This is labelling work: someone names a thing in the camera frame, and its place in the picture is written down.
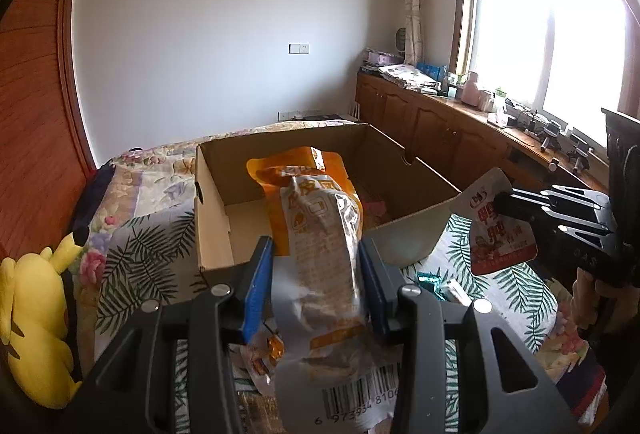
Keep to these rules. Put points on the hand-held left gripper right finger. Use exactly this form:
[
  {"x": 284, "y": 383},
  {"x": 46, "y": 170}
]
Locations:
[{"x": 372, "y": 294}]

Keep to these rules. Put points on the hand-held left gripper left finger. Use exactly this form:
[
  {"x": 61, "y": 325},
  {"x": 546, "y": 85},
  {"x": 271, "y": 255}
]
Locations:
[{"x": 257, "y": 286}]

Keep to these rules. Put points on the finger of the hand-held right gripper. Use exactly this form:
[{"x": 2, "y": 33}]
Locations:
[
  {"x": 530, "y": 201},
  {"x": 580, "y": 234}
]

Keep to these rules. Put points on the red white snack packet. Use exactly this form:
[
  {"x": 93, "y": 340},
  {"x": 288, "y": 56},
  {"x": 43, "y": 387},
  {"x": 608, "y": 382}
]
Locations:
[{"x": 495, "y": 239}]

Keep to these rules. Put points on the orange white snack packet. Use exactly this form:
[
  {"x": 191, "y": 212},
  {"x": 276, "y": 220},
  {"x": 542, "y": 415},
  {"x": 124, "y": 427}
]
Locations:
[{"x": 320, "y": 264}]

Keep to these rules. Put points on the cardboard box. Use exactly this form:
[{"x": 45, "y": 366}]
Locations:
[{"x": 215, "y": 174}]

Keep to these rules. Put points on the person's right hand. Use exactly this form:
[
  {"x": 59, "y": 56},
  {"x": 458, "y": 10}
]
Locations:
[{"x": 585, "y": 299}]

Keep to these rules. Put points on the teal candy wrapper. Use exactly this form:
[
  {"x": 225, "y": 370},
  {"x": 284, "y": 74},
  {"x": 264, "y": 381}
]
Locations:
[{"x": 429, "y": 283}]

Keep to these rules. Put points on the small black tripod clamp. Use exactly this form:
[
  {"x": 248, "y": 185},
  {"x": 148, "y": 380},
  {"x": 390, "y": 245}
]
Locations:
[
  {"x": 580, "y": 149},
  {"x": 550, "y": 132}
]

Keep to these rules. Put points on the small orange snack packet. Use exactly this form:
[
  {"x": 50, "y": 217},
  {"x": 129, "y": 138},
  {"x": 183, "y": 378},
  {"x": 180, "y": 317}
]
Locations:
[{"x": 265, "y": 356}]

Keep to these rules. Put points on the small white packet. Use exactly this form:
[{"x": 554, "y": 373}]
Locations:
[{"x": 456, "y": 292}]

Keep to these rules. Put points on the green lid bottle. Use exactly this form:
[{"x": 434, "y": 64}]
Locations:
[{"x": 499, "y": 100}]

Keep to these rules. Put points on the leaf print blanket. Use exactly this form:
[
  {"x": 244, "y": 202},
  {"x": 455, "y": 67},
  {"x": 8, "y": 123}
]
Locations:
[{"x": 140, "y": 244}]

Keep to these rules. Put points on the wooden cabinet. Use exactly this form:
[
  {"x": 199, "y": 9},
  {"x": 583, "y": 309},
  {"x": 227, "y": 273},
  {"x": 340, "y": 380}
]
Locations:
[{"x": 430, "y": 124}]

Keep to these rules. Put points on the pink kettle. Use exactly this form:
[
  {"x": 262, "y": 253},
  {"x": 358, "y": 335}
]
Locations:
[{"x": 470, "y": 89}]

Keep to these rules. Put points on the blue packets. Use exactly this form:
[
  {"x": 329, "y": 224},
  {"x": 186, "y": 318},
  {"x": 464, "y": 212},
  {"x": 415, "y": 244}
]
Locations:
[{"x": 432, "y": 72}]

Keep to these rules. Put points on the window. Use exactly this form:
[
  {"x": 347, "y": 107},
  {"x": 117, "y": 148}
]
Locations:
[{"x": 550, "y": 39}]

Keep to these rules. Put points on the stack of papers on cabinet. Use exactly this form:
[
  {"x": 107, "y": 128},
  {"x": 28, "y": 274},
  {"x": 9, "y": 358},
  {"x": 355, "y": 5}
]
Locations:
[{"x": 407, "y": 77}]

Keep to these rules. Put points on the dark blue cloth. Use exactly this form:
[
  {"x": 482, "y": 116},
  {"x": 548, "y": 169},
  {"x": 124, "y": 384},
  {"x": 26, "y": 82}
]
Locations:
[{"x": 95, "y": 194}]

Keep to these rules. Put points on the stack of boxes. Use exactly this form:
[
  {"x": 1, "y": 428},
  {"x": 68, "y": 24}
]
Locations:
[{"x": 380, "y": 58}]

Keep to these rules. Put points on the small round fan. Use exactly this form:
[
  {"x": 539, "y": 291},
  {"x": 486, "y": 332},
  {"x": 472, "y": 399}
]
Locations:
[{"x": 400, "y": 37}]

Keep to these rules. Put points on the yellow plush toy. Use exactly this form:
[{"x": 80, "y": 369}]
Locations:
[{"x": 35, "y": 314}]

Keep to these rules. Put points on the wooden wardrobe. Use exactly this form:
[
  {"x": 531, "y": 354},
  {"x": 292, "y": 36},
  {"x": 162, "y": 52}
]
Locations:
[{"x": 35, "y": 89}]

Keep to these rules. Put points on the white wall socket strip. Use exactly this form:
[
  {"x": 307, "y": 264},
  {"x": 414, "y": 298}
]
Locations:
[{"x": 295, "y": 115}]

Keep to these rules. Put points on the white wall switch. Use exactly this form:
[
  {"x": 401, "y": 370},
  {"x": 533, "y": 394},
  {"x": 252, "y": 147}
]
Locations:
[{"x": 299, "y": 48}]

